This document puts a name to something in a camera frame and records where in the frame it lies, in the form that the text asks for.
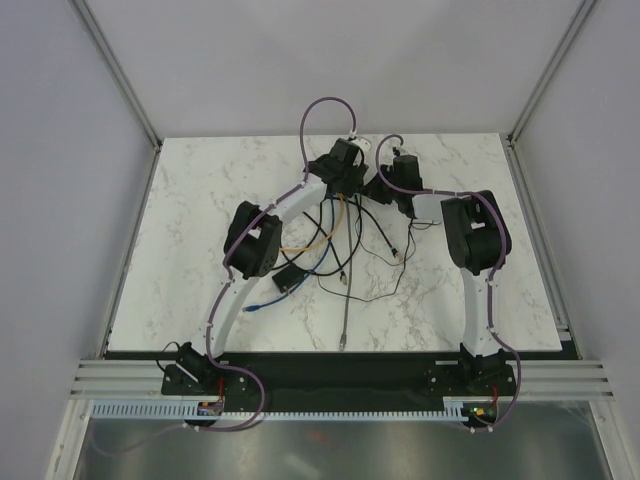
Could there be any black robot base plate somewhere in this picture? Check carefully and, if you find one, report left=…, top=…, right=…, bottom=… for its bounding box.
left=159, top=351, right=516, bottom=414

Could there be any right aluminium frame post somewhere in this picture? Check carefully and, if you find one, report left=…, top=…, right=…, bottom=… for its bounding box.
left=504, top=0, right=599, bottom=149

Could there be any black power adapter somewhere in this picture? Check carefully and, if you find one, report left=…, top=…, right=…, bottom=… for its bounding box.
left=272, top=264, right=306, bottom=293

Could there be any aluminium frame post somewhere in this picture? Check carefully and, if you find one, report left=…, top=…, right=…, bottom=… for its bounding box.
left=68, top=0, right=162, bottom=152
left=504, top=0, right=599, bottom=149

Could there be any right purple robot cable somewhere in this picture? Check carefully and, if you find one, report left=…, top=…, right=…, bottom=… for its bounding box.
left=375, top=133, right=524, bottom=435

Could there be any thin black adapter wire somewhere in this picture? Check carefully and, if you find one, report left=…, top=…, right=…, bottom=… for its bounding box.
left=317, top=204, right=446, bottom=304

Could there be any grey ethernet cable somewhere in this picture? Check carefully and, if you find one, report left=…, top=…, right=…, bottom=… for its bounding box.
left=337, top=197, right=354, bottom=351

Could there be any yellow ethernet cable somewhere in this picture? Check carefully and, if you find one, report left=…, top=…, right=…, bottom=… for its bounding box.
left=279, top=193, right=347, bottom=254

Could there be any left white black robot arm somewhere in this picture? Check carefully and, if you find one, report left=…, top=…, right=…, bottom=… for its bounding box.
left=161, top=133, right=371, bottom=396

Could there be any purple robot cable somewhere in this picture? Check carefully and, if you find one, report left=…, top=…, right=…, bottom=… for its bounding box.
left=375, top=133, right=524, bottom=435
left=89, top=96, right=357, bottom=456

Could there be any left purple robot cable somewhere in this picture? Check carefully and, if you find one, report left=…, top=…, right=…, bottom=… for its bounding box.
left=89, top=96, right=357, bottom=456

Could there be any white slotted cable duct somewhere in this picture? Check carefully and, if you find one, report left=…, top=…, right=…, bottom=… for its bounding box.
left=90, top=399, right=496, bottom=423

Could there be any black ethernet cable port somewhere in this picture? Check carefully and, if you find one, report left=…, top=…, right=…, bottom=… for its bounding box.
left=314, top=194, right=404, bottom=286

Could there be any black ethernet cable long loop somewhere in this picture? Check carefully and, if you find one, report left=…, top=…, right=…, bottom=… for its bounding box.
left=273, top=200, right=339, bottom=272

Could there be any left aluminium frame post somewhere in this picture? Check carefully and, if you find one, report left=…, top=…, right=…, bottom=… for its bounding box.
left=68, top=0, right=162, bottom=152

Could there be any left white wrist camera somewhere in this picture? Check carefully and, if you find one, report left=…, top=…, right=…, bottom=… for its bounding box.
left=348, top=136, right=371, bottom=154

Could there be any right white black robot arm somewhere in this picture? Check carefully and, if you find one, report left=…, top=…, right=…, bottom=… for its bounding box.
left=363, top=152, right=517, bottom=395

